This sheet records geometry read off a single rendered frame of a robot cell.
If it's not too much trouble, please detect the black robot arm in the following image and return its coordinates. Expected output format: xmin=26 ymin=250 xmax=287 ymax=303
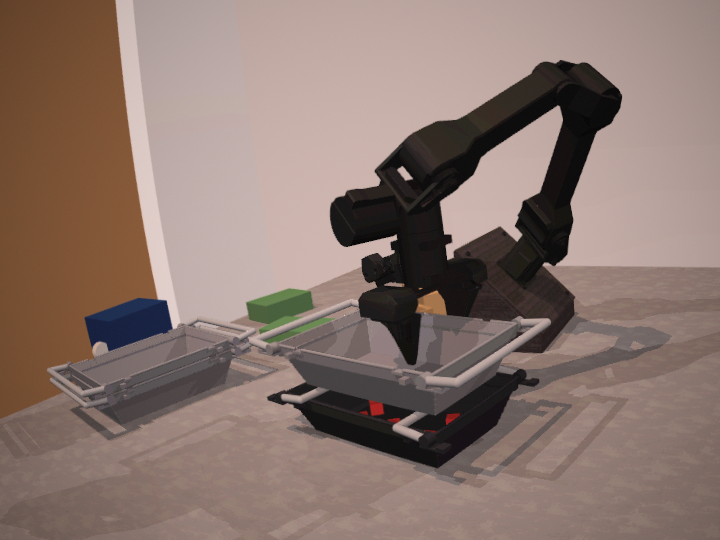
xmin=330 ymin=60 xmax=622 ymax=289

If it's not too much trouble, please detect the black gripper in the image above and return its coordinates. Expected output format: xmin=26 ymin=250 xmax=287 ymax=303
xmin=358 ymin=228 xmax=488 ymax=365

